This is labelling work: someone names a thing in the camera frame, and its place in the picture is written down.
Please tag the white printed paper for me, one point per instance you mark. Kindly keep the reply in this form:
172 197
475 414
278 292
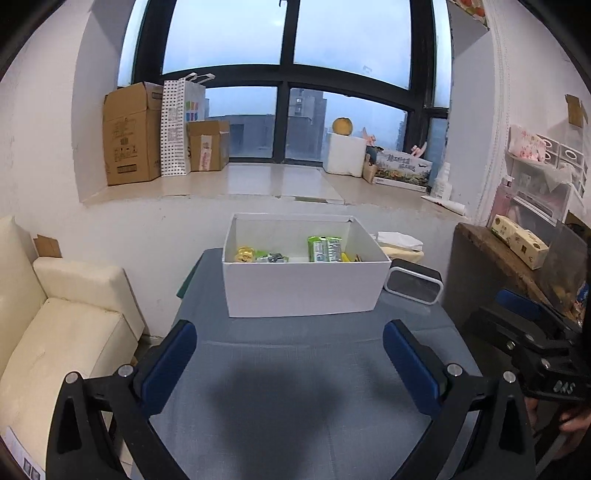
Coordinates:
21 454

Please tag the person's right hand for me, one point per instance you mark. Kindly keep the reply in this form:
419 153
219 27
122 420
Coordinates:
575 422

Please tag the white foam box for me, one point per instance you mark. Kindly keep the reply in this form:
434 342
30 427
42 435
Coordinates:
344 154

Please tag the clear plastic drawer organizer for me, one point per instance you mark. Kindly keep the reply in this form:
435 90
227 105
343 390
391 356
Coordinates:
561 184

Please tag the yellow tissue pack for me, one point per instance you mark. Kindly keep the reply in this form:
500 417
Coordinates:
401 251

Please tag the cardboard wall patch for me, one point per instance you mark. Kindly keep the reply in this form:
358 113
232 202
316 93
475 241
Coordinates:
576 110

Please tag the brown wooden cabinet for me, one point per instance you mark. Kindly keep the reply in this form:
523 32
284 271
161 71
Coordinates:
475 267

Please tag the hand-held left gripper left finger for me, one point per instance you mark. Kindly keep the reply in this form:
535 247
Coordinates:
166 364

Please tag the cardboard scrap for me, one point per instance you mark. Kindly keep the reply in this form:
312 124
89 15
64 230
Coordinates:
46 247

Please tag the landscape printed box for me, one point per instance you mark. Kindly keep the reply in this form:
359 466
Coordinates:
404 170

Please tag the printed tissue pack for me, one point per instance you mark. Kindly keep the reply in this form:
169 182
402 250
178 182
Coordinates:
504 228

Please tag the black window frame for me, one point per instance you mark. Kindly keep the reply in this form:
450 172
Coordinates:
285 78

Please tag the tall cardboard box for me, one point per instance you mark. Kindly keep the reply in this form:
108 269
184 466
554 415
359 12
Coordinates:
131 138

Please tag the white dotted paper bag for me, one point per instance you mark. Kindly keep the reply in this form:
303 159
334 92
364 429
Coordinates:
178 134

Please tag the small open cardboard box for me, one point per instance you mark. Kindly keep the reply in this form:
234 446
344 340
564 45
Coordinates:
207 147

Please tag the clear plastic jar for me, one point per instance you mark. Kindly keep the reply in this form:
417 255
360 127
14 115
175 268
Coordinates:
561 272

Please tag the grey tablecloth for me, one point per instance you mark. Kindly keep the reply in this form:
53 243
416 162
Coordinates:
300 360

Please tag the printed wall poster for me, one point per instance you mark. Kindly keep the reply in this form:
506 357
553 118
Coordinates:
471 11

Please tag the white cardboard box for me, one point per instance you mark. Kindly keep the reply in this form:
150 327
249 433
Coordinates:
300 290

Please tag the yellow snack packet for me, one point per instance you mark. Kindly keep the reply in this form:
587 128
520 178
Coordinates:
352 257

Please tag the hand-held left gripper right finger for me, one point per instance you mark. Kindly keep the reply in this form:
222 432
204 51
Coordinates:
411 364

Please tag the cheese pattern boxes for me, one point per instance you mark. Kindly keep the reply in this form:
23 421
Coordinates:
531 249

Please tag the orange round fruit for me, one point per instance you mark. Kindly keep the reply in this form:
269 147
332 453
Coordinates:
342 126

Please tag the white tube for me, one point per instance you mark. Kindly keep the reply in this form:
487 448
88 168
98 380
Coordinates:
443 204

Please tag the white plastic bottles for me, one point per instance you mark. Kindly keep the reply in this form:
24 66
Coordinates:
442 184

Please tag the pink floral tissue box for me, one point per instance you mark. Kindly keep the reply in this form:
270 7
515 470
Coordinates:
526 143

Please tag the cream sofa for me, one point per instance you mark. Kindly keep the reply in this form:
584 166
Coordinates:
69 332

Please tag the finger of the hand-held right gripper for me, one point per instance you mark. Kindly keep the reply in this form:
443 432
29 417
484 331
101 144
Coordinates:
498 323
519 302

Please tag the gold foil chocolate coin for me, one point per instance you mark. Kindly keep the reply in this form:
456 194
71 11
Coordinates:
244 254

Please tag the pink pump bottle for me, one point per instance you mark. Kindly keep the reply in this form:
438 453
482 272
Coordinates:
503 203

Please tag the black rounded speaker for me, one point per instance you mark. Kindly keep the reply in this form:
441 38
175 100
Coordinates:
413 286

